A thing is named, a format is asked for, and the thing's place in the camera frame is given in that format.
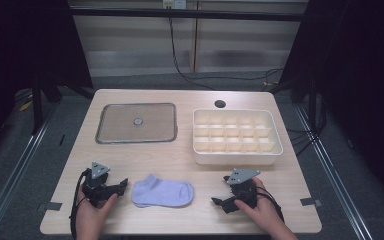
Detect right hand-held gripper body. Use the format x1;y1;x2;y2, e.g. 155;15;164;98
226;168;262;208

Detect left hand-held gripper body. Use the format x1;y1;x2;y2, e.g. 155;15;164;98
81;162;118;208

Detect light purple sock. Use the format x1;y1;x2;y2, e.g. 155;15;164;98
131;173;195;208

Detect person's right hand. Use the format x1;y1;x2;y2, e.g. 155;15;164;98
233;176;283;234

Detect person's left hand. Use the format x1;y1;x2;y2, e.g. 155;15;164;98
75;186;118;231

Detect white divided storage box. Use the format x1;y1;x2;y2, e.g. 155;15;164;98
192;108;284;166

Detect grey tape strip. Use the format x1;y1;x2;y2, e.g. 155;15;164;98
37;201;63;213
299;197;323;208

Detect rectangular metal tray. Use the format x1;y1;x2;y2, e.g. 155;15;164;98
94;102;178;145

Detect black metal stand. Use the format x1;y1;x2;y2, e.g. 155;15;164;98
29;74;96;136

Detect yellow floor object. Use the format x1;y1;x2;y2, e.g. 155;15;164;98
18;99;34;112

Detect black curtain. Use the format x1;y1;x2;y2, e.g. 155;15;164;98
0;0;93;161
279;0;384;204

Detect black horizontal bar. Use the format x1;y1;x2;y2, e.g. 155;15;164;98
68;7;309;23

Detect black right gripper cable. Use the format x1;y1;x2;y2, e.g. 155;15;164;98
255;185;285;223

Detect metal floor rail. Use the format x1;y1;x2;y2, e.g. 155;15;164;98
294;104;374;240
0;99;61;240

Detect bundle of black floor cables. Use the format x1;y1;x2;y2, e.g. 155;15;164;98
286;96;328;157

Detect long black wall cable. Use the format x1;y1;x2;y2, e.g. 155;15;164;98
168;8;284;92

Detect white wall socket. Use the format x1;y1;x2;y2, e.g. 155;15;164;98
162;0;188;10

